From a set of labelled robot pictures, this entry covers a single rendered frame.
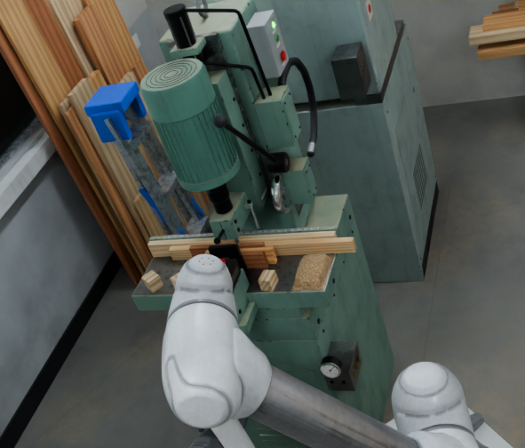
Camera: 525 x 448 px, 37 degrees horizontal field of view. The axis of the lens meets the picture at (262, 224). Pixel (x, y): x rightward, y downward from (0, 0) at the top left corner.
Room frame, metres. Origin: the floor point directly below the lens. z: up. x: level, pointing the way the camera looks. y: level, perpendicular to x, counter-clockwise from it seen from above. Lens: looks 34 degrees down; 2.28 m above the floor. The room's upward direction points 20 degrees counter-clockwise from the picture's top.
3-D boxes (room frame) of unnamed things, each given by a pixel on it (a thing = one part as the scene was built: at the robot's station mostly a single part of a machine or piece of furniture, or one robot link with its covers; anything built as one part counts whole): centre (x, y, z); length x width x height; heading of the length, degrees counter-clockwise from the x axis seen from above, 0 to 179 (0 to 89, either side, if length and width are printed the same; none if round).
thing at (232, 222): (1.92, 0.07, 1.03); 0.14 x 0.07 x 0.09; 152
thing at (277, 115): (2.02, -0.15, 1.23); 0.09 x 0.08 x 0.15; 152
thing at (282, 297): (1.81, 0.14, 0.87); 0.61 x 0.30 x 0.06; 62
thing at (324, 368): (1.59, -0.05, 0.65); 0.06 x 0.04 x 0.08; 62
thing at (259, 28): (2.12, -0.19, 1.40); 0.10 x 0.06 x 0.16; 152
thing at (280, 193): (1.95, -0.09, 1.02); 0.12 x 0.03 x 0.12; 152
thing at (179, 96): (1.90, 0.09, 1.35); 0.18 x 0.18 x 0.31
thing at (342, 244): (1.87, 0.03, 0.92); 0.58 x 0.02 x 0.04; 62
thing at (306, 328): (2.01, 0.03, 0.76); 0.57 x 0.45 x 0.09; 152
